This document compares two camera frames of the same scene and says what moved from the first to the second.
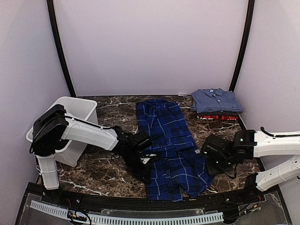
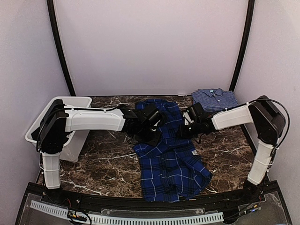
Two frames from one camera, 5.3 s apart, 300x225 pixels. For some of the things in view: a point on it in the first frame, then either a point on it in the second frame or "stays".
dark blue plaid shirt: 176,169 stays
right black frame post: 246,41 stays
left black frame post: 52,14 stays
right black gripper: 212,170 -> 183,134
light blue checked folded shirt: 214,100 stays
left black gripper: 146,171 -> 154,142
